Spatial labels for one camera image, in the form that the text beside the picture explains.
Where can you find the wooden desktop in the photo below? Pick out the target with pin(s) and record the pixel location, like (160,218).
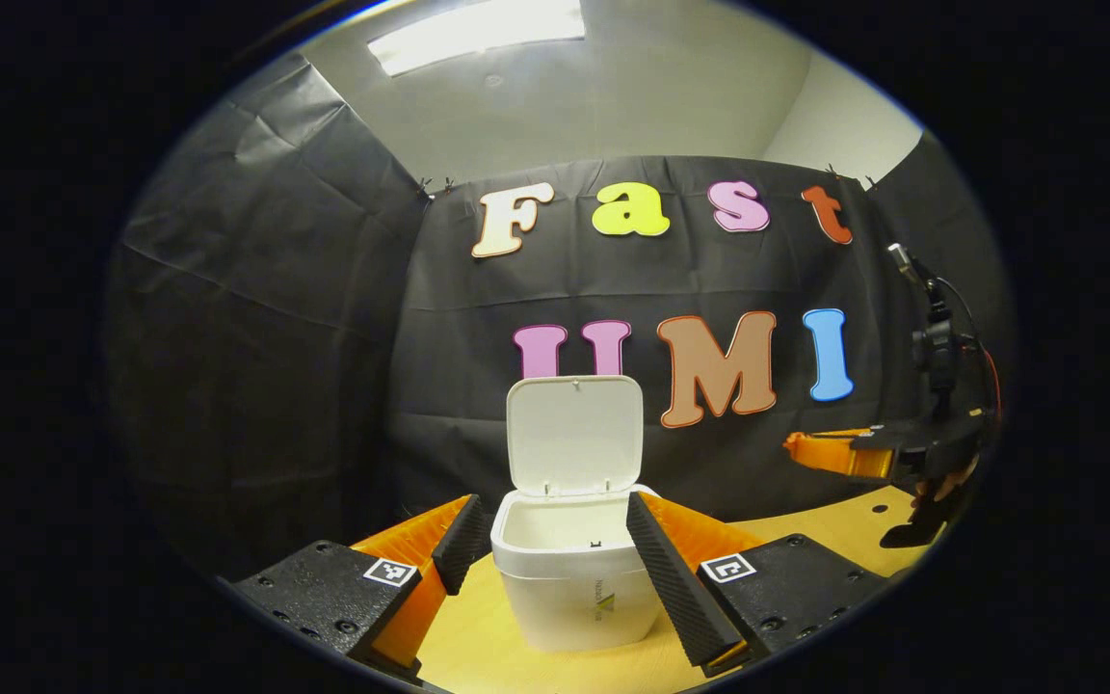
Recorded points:
(825,525)

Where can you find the ceiling light panel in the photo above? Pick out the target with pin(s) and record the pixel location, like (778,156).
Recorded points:
(478,34)

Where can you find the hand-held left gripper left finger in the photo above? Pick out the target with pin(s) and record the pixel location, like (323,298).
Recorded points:
(466,545)

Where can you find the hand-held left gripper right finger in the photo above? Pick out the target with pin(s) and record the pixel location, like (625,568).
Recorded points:
(671,588)

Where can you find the black backdrop cloth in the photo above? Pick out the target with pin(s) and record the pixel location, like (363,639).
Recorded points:
(276,337)

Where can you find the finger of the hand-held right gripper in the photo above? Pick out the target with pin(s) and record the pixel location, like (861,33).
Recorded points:
(834,451)

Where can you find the white desktop garbage bin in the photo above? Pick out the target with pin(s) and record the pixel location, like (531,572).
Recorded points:
(574,434)

